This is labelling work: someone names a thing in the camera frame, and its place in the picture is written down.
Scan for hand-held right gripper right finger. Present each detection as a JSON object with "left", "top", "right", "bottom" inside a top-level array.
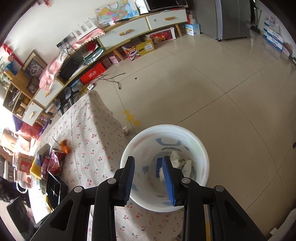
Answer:
[{"left": 162, "top": 156, "right": 266, "bottom": 241}]

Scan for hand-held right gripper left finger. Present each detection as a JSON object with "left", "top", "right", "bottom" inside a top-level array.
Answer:
[{"left": 30, "top": 156, "right": 136, "bottom": 241}]

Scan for white tissue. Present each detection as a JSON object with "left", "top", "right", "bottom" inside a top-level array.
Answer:
[{"left": 159, "top": 151, "right": 193, "bottom": 182}]

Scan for white plastic bin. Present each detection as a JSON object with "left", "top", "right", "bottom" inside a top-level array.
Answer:
[{"left": 120, "top": 125, "right": 210, "bottom": 212}]

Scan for red drink can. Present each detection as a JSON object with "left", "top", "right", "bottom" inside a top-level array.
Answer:
[
  {"left": 41, "top": 155, "right": 51, "bottom": 180},
  {"left": 52, "top": 148, "right": 66, "bottom": 176}
]

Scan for orange peel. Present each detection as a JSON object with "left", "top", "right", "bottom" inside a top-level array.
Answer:
[{"left": 60, "top": 139, "right": 71, "bottom": 154}]

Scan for cherry print tablecloth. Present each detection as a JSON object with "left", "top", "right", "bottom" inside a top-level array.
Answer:
[{"left": 28, "top": 90, "right": 185, "bottom": 241}]

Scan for yellow flat object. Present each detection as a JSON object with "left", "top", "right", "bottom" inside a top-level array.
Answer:
[{"left": 30, "top": 158, "right": 43, "bottom": 180}]

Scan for clear jar red label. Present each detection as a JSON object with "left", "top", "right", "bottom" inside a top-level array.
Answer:
[{"left": 15, "top": 153, "right": 35, "bottom": 174}]

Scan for red gift box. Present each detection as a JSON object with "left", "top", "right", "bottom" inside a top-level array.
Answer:
[{"left": 80, "top": 62, "right": 107, "bottom": 85}]

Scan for pink dotted box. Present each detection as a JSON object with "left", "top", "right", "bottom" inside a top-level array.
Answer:
[{"left": 102, "top": 54, "right": 119, "bottom": 67}]

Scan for purple cloth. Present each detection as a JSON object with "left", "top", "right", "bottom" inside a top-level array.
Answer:
[{"left": 13, "top": 115, "right": 23, "bottom": 132}]

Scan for black bag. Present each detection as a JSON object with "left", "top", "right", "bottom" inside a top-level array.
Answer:
[{"left": 57, "top": 58, "right": 80, "bottom": 80}]

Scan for yellow printed cardboard box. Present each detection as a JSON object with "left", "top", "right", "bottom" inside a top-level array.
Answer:
[{"left": 122, "top": 38, "right": 155, "bottom": 61}]

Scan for pink printed cloth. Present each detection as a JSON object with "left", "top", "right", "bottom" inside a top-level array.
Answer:
[
  {"left": 39, "top": 54, "right": 64, "bottom": 92},
  {"left": 72, "top": 27, "right": 105, "bottom": 49}
]

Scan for clear storage box red contents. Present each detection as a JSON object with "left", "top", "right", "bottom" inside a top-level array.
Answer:
[{"left": 145, "top": 27, "right": 176, "bottom": 44}]

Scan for framed cat picture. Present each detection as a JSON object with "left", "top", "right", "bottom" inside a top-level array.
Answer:
[{"left": 22, "top": 50, "right": 48, "bottom": 78}]

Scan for blue and white carton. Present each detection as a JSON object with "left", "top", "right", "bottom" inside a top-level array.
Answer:
[{"left": 180, "top": 23, "right": 200, "bottom": 36}]

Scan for long wooden tv cabinet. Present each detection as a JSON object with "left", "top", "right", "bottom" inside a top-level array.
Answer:
[{"left": 5, "top": 8, "right": 188, "bottom": 127}]

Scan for colourful map poster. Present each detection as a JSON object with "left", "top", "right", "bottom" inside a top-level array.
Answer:
[{"left": 95, "top": 0, "right": 140, "bottom": 26}]

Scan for grey refrigerator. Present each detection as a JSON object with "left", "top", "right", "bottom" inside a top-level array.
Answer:
[{"left": 214, "top": 0, "right": 251, "bottom": 41}]

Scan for black microwave oven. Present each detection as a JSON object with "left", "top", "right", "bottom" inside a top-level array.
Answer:
[{"left": 147, "top": 0, "right": 188, "bottom": 11}]

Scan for dark broom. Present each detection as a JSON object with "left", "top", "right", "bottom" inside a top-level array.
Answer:
[{"left": 251, "top": 7, "right": 263, "bottom": 32}]

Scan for stack of blue white cartons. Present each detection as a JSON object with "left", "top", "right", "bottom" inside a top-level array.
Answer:
[{"left": 263, "top": 9, "right": 289, "bottom": 52}]

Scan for black wire frame tray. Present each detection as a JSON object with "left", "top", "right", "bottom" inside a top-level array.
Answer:
[{"left": 46, "top": 173, "right": 68, "bottom": 209}]

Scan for black floor cable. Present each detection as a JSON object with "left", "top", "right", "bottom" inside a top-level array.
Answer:
[{"left": 92, "top": 73, "right": 126, "bottom": 90}]

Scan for white drawer wooden handle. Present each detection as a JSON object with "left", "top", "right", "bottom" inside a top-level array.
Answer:
[
  {"left": 22, "top": 102, "right": 44, "bottom": 127},
  {"left": 35, "top": 81, "right": 64, "bottom": 107},
  {"left": 98, "top": 17, "right": 148, "bottom": 50},
  {"left": 147, "top": 10, "right": 187, "bottom": 29}
]

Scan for white slatted frame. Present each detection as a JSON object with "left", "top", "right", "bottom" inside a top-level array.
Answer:
[{"left": 72, "top": 19, "right": 97, "bottom": 39}]

